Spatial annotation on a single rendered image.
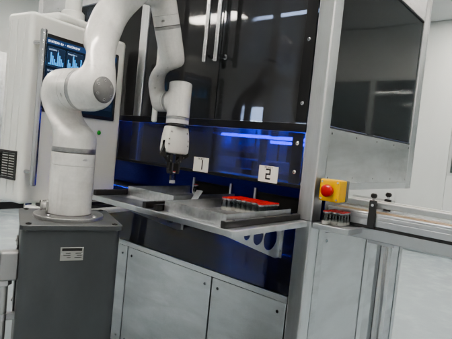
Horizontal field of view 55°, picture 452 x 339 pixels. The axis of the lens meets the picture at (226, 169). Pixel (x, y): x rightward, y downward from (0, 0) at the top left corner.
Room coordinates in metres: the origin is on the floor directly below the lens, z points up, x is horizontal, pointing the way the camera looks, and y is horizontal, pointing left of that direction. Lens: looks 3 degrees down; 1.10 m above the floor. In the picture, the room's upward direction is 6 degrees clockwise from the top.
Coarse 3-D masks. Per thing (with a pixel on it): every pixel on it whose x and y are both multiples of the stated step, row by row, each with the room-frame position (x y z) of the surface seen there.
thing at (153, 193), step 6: (132, 186) 1.68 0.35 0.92; (138, 186) 1.72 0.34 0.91; (144, 186) 1.75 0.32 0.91; (150, 186) 1.77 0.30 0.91; (156, 186) 1.80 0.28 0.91; (162, 186) 1.82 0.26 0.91; (168, 186) 1.85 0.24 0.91; (174, 186) 1.87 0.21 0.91; (180, 186) 1.90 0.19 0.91; (186, 186) 1.93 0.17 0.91; (132, 192) 1.67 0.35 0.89; (138, 192) 1.65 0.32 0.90; (144, 192) 1.63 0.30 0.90; (150, 192) 1.61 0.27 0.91; (156, 192) 1.58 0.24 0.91; (162, 192) 1.82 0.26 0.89; (168, 192) 1.85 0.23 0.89; (174, 192) 1.88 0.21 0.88; (180, 192) 1.90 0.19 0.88; (186, 192) 1.93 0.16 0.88; (150, 198) 1.60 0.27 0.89; (156, 198) 1.58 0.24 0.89; (162, 198) 1.56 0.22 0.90; (168, 198) 1.54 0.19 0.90; (174, 198) 1.53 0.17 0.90; (180, 198) 1.55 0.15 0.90; (186, 198) 1.57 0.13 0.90; (198, 198) 1.62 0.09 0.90
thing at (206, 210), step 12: (168, 204) 1.37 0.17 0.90; (180, 204) 1.34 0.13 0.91; (192, 204) 1.48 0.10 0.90; (204, 204) 1.52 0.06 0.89; (216, 204) 1.57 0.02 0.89; (192, 216) 1.30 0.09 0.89; (204, 216) 1.27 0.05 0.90; (216, 216) 1.24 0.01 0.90; (228, 216) 1.22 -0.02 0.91; (240, 216) 1.27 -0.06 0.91; (252, 216) 1.31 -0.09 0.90; (264, 216) 1.36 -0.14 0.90
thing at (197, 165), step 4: (196, 160) 1.82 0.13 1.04; (200, 160) 1.81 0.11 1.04; (204, 160) 1.79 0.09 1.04; (208, 160) 1.78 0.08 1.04; (196, 164) 1.82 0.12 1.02; (200, 164) 1.81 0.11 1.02; (204, 164) 1.79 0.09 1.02; (208, 164) 1.78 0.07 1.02; (196, 168) 1.82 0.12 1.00; (200, 168) 1.80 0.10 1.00; (204, 168) 1.79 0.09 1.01; (204, 172) 1.79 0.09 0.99
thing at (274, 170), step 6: (264, 168) 1.60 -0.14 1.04; (270, 168) 1.58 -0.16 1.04; (276, 168) 1.56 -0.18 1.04; (258, 174) 1.61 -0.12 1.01; (264, 174) 1.60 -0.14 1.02; (270, 174) 1.58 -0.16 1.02; (276, 174) 1.56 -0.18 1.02; (258, 180) 1.61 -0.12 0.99; (264, 180) 1.60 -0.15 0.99; (270, 180) 1.58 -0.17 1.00; (276, 180) 1.56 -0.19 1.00
